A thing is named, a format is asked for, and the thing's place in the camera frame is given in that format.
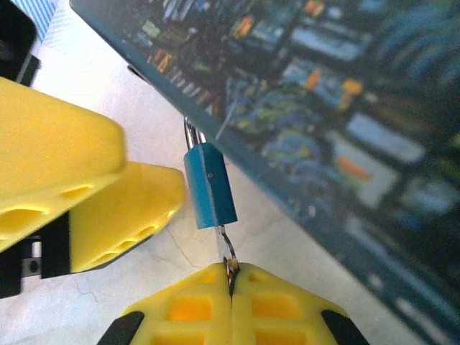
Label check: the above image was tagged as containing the small blue padlock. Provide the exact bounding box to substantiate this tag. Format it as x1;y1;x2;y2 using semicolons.
183;115;239;231

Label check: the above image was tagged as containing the blue printed tin box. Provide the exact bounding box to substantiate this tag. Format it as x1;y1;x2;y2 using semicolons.
69;0;460;345

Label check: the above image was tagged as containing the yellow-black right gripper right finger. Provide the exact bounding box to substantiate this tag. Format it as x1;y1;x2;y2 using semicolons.
231;261;372;345

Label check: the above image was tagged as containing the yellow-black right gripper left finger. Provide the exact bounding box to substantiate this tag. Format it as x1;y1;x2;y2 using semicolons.
96;262;234;345

